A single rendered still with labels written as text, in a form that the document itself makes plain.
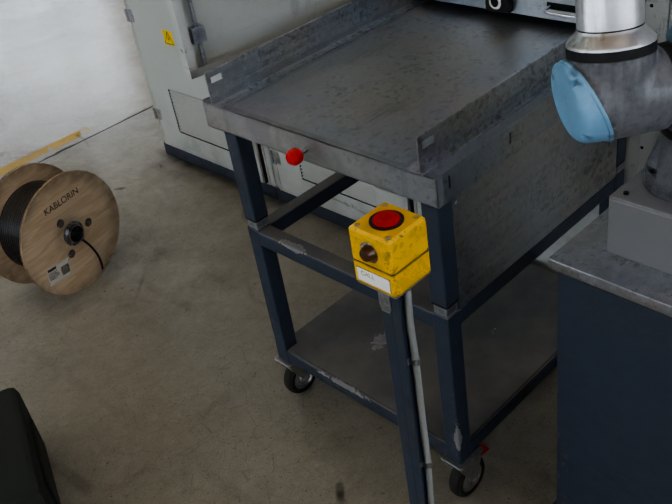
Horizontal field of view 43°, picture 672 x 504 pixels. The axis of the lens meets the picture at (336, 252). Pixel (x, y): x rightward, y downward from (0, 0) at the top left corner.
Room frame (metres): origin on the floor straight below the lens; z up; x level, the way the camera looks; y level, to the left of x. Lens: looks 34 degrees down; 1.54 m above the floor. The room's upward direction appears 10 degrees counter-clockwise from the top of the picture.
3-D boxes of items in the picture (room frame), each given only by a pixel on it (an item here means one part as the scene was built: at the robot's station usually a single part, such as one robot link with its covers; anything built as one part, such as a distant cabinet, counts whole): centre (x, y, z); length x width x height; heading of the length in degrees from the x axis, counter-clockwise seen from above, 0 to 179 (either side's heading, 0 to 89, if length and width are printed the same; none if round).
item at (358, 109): (1.62, -0.24, 0.82); 0.68 x 0.62 x 0.06; 130
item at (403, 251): (0.99, -0.08, 0.85); 0.08 x 0.08 x 0.10; 40
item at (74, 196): (2.38, 0.88, 0.20); 0.40 x 0.22 x 0.40; 144
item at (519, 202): (1.62, -0.24, 0.46); 0.64 x 0.58 x 0.66; 130
